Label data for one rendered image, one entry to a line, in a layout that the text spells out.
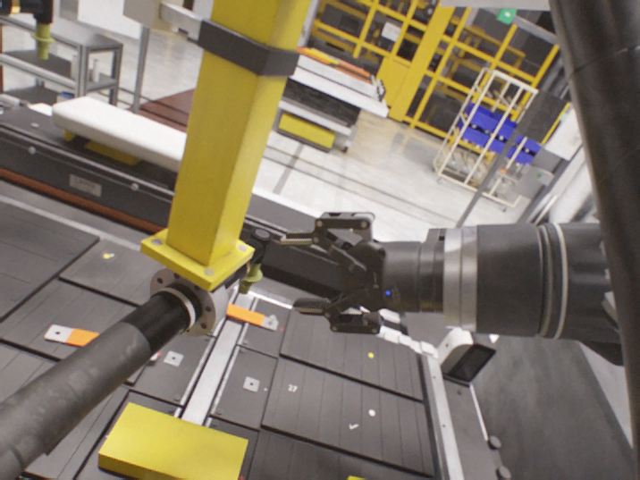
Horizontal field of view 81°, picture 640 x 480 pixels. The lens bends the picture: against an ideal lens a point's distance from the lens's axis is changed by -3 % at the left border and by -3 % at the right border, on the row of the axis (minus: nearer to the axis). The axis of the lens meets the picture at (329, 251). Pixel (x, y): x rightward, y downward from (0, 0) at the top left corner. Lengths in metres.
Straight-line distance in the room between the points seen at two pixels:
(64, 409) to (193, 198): 0.19
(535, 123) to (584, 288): 2.62
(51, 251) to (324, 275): 0.51
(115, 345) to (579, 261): 0.39
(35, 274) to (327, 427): 0.52
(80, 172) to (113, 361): 0.62
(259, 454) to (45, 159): 0.71
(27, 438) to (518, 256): 0.38
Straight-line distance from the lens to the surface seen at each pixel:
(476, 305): 0.36
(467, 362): 1.04
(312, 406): 0.65
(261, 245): 0.55
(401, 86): 10.10
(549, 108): 2.96
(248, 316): 0.75
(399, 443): 0.69
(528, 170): 3.12
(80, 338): 0.66
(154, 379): 0.64
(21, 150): 1.00
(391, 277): 0.38
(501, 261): 0.36
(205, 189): 0.35
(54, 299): 0.73
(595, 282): 0.37
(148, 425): 0.56
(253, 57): 0.30
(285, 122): 5.33
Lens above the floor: 1.50
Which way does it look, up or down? 29 degrees down
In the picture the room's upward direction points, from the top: 24 degrees clockwise
